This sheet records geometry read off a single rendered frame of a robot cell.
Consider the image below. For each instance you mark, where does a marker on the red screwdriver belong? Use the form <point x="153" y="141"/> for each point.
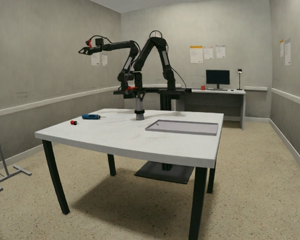
<point x="73" y="122"/>

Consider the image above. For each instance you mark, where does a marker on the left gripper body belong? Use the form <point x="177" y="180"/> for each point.
<point x="138" y="86"/>

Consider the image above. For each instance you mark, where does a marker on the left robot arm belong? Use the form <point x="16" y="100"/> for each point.
<point x="168" y="74"/>

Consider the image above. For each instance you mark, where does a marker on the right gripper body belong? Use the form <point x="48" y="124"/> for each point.
<point x="90" y="49"/>

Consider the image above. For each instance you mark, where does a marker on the blue electric screwdriver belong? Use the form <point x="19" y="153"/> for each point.
<point x="92" y="116"/>

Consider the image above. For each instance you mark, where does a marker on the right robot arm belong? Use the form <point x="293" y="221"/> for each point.
<point x="99" y="42"/>

